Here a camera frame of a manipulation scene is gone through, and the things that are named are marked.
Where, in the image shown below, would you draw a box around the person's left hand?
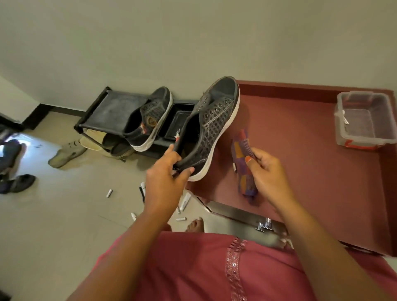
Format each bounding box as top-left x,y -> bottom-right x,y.
144,144 -> 195,217

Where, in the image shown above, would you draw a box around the person's right hand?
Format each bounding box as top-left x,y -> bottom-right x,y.
245,147 -> 297,213

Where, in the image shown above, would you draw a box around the small tubes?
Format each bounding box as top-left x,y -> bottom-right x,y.
179,192 -> 192,212

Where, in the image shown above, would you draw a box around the purple orange checked cloth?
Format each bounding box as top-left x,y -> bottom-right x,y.
230,129 -> 260,198

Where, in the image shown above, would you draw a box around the red tray table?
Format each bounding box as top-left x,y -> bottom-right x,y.
185,80 -> 397,257

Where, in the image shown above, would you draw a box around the dark grey sneaker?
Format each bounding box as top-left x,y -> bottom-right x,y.
172,76 -> 241,182
122,86 -> 174,153

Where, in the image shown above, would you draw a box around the black shoe rack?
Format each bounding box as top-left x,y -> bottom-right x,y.
74,86 -> 199,162

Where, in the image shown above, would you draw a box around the clear plastic box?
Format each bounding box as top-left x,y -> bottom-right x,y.
334,91 -> 397,151

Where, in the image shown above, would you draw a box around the person's right forearm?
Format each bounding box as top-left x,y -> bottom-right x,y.
274,198 -> 395,301

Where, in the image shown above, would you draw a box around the person's left foot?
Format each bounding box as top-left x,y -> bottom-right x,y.
185,217 -> 205,233

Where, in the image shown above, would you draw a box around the black shoe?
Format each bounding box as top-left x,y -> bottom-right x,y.
0,174 -> 37,195

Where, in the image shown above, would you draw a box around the black plastic tray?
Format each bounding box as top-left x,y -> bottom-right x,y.
158,103 -> 198,142

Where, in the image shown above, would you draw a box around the beige slipper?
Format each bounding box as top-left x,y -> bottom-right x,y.
79,129 -> 112,157

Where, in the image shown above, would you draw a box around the pink embroidered tunic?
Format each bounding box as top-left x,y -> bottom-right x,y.
93,231 -> 397,301

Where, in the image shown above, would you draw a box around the grey green clog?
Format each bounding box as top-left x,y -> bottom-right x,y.
48,140 -> 88,169

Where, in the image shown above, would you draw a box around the dark blue slipper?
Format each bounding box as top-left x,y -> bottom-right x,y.
0,139 -> 23,174

